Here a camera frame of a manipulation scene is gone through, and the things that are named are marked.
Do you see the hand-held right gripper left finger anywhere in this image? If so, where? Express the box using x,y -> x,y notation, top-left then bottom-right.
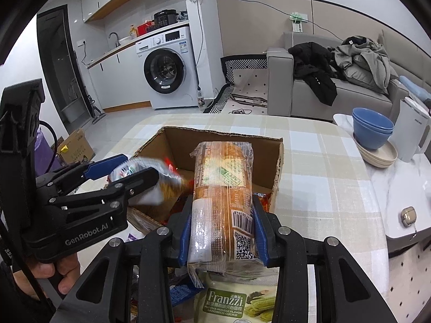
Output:
50,195 -> 195,323

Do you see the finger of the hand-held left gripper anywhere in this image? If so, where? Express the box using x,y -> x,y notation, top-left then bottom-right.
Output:
35,154 -> 131,192
47,166 -> 160,216

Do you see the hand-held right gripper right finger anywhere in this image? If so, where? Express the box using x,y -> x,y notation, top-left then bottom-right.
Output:
252,195 -> 398,323

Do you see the white snack bag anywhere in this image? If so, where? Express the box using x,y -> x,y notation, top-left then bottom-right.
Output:
108,156 -> 191,209

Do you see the clear brown biscuit packet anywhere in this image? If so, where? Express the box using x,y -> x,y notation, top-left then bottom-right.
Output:
187,141 -> 266,273

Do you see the brown cardboard box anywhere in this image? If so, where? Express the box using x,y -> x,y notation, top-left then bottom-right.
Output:
126,126 -> 285,236

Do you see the green cookie packet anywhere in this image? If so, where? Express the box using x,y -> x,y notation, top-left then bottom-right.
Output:
193,272 -> 280,323

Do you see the person's left hand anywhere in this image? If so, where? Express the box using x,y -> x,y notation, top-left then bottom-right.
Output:
13,252 -> 81,298

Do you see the small printed cardboard box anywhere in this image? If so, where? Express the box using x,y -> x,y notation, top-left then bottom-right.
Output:
57,128 -> 96,166

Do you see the white floor mop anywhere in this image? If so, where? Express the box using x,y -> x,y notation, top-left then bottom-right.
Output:
88,96 -> 106,123

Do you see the blue snack packet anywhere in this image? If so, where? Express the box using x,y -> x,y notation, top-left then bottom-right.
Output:
168,284 -> 204,307

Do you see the purple bag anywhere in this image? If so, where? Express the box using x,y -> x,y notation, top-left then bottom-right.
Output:
35,126 -> 63,175

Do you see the white base cabinet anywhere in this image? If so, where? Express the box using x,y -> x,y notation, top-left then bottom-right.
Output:
87,42 -> 152,115

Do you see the plaid tablecloth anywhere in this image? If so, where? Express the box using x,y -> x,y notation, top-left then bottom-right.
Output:
101,113 -> 391,323

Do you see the dark glass door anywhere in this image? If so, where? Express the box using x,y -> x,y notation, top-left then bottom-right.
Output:
36,5 -> 93,125

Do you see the white washing machine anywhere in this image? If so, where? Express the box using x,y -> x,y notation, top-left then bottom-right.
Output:
135,26 -> 199,110

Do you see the beige plate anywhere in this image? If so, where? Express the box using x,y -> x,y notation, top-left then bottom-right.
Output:
357,139 -> 398,162
360,153 -> 398,168

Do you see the red box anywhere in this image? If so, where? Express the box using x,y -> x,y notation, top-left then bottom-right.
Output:
137,22 -> 156,37

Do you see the grey sofa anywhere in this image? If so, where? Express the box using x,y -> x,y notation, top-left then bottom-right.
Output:
267,30 -> 431,123

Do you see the small beige round case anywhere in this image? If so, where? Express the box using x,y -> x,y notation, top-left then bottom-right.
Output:
399,206 -> 420,229

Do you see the black white patterned mat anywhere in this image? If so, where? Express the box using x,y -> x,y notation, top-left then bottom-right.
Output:
202,55 -> 270,114

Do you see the black pressure cooker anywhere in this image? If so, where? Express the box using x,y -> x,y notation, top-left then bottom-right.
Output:
154,9 -> 178,27

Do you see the black jacket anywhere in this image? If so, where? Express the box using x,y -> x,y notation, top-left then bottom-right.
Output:
288,42 -> 338,106

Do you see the white electric kettle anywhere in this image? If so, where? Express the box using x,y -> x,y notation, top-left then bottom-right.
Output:
391,97 -> 431,163

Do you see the grey jacket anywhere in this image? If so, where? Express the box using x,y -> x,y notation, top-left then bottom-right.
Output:
332,36 -> 399,95

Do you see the light blue pillow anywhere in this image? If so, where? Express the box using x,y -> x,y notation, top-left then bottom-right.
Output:
399,76 -> 431,101

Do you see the dark metal frame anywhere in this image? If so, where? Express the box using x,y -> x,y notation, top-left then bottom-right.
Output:
231,93 -> 268,108

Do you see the black wall cable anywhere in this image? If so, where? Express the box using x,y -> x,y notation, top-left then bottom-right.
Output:
215,0 -> 351,43

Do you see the wall outlet with charger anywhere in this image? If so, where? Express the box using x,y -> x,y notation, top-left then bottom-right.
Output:
289,12 -> 308,33

